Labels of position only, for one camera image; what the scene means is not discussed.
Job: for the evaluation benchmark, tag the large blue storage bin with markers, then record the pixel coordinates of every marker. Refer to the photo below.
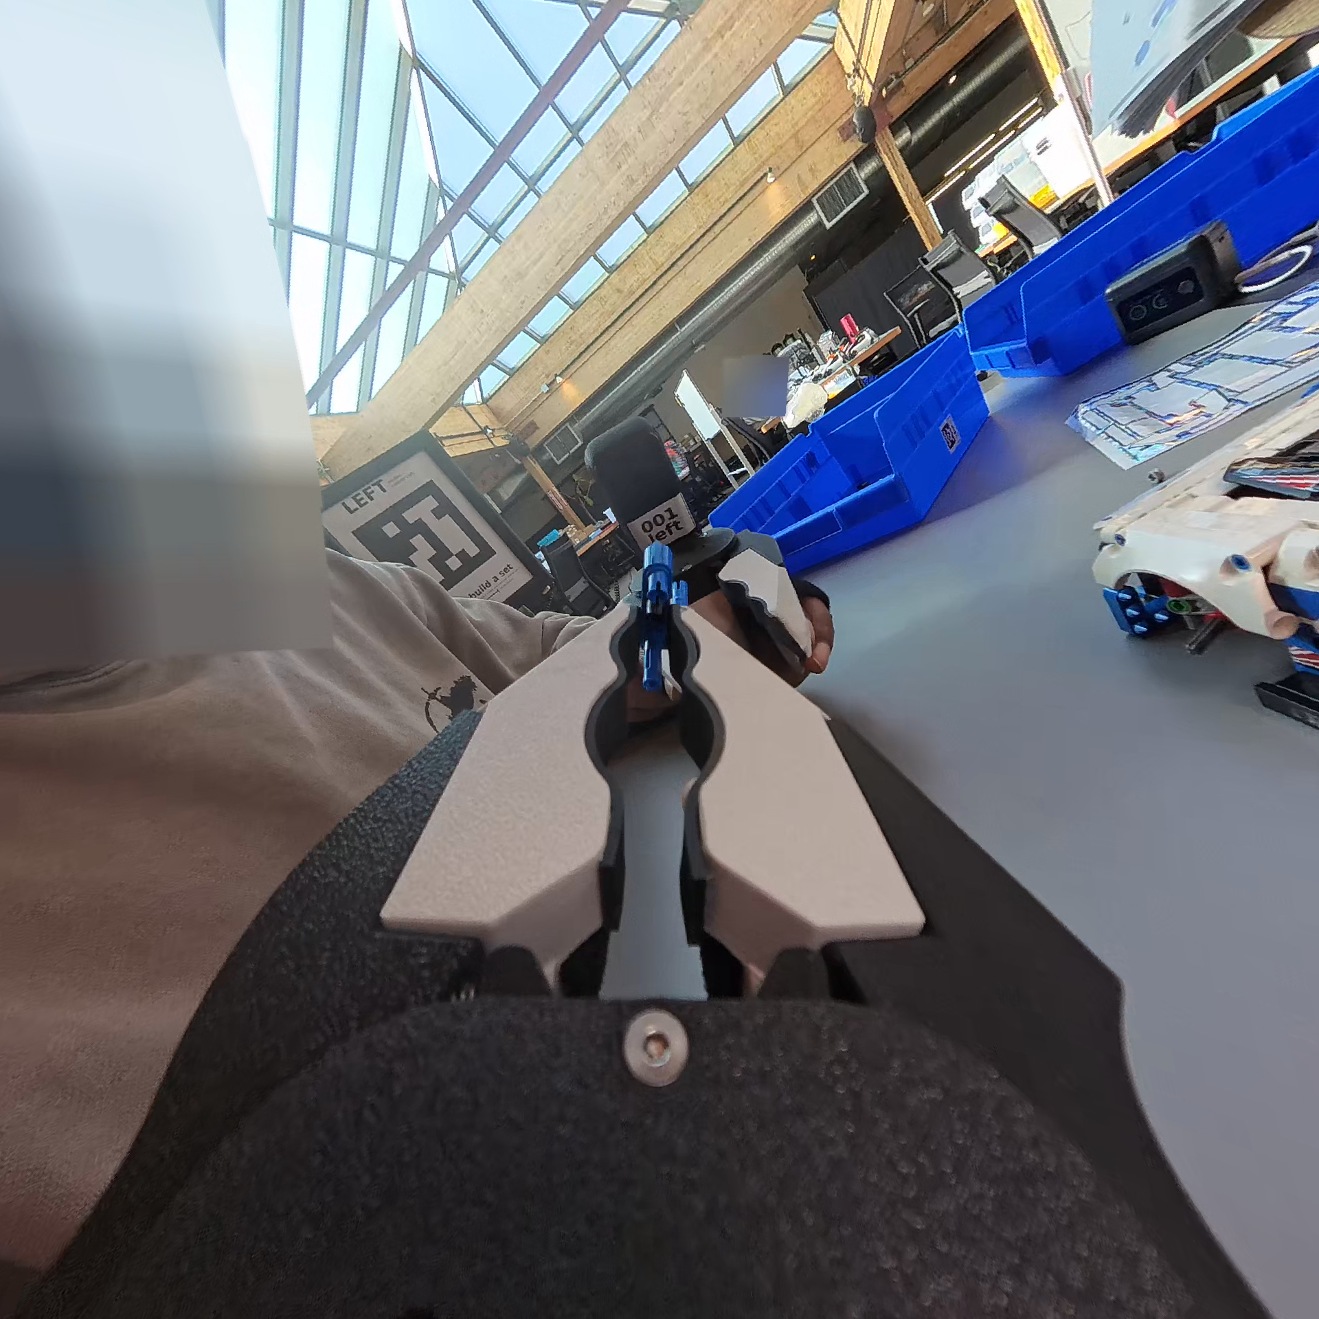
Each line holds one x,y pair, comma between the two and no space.
1081,277

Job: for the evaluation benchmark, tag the blue open-front storage bin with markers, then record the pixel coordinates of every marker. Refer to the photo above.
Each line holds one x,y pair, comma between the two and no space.
875,463

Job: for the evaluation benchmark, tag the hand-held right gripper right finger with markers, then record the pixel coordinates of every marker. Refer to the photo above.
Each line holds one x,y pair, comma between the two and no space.
803,824

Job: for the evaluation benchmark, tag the person's beige sweatshirt torso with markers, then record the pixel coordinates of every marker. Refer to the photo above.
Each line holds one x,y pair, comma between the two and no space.
153,824

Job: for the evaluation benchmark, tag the black power bank with display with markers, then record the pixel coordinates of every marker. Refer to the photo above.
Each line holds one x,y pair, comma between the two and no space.
1163,288

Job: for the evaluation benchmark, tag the grey desk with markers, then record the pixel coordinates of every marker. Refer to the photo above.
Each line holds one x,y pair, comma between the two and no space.
1030,772

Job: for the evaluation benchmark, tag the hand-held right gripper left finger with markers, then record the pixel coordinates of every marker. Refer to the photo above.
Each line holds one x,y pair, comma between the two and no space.
494,824

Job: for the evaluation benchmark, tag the person's left forearm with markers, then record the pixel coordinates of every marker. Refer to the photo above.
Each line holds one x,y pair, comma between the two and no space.
463,618

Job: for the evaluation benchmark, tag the sticker sheet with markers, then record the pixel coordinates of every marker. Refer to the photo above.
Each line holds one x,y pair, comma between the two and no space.
1195,391

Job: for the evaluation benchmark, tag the person's left hand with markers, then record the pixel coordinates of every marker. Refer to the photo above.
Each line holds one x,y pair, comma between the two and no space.
813,644

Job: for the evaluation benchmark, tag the blue perforated brick beam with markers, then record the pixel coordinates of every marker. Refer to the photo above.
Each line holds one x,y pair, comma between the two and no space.
655,582

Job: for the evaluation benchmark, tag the toy brick race car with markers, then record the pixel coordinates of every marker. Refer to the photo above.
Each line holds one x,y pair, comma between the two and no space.
1204,556

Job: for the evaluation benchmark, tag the black office chair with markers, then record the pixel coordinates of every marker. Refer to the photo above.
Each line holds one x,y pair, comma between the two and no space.
1009,211
571,571
927,288

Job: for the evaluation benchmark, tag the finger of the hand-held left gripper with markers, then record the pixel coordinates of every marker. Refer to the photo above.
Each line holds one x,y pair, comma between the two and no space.
671,674
768,597

